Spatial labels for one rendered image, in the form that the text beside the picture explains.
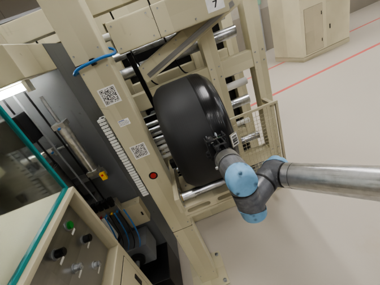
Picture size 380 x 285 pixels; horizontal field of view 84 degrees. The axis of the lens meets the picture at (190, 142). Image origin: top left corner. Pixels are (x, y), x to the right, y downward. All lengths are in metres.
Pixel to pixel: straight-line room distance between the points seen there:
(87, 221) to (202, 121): 0.65
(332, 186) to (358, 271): 1.34
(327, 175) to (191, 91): 0.58
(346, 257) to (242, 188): 1.47
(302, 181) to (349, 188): 0.10
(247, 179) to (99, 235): 0.77
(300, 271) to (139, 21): 1.83
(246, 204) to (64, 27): 0.86
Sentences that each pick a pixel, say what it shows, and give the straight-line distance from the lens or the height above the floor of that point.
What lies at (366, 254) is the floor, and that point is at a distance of 1.97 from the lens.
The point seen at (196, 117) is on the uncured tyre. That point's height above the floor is 1.33.
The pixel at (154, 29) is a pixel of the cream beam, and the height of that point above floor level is 1.68.
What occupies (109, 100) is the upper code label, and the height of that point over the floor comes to 1.49.
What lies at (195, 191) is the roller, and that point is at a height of 0.92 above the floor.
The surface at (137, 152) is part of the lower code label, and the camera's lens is 1.05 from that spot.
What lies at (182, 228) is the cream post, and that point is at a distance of 1.40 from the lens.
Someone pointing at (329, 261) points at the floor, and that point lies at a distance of 1.90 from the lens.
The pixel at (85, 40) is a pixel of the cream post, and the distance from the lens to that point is 0.96.
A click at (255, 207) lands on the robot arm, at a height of 1.19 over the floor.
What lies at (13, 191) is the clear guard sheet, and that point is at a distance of 0.80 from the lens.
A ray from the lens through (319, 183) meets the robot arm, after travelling 0.60.
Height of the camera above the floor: 1.65
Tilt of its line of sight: 28 degrees down
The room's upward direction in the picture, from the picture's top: 22 degrees counter-clockwise
